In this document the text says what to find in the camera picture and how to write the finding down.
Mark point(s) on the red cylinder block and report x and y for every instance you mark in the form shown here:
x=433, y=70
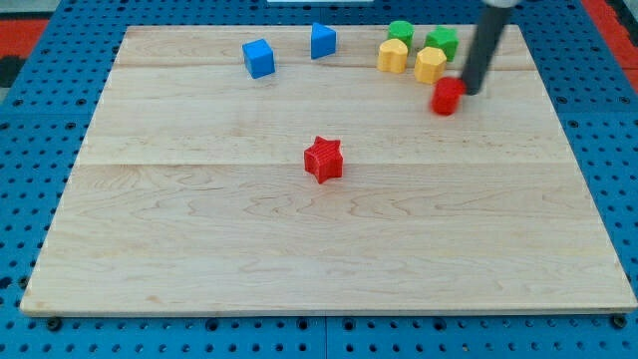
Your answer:
x=447, y=95

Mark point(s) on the blue triangle block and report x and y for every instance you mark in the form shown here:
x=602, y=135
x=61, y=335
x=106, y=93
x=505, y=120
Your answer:
x=323, y=41

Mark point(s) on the red star block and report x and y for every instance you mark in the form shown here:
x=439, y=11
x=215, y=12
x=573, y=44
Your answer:
x=324, y=159

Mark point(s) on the wooden board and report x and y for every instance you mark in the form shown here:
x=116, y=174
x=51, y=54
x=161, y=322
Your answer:
x=189, y=195

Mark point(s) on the blue cube block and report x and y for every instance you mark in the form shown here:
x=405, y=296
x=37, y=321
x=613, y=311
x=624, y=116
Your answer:
x=258, y=58

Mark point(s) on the yellow heart block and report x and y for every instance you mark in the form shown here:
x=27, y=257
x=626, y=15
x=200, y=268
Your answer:
x=392, y=56

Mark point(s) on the yellow hexagon block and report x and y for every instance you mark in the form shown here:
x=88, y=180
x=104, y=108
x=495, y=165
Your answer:
x=430, y=65

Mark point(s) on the green cylinder block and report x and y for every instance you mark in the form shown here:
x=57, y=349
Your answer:
x=401, y=30

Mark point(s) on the green star block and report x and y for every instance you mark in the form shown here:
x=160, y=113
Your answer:
x=445, y=39

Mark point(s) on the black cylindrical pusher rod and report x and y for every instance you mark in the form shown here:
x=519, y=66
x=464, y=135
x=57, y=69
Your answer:
x=494, y=17

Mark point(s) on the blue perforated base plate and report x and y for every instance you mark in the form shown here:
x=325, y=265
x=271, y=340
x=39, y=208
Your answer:
x=48, y=109

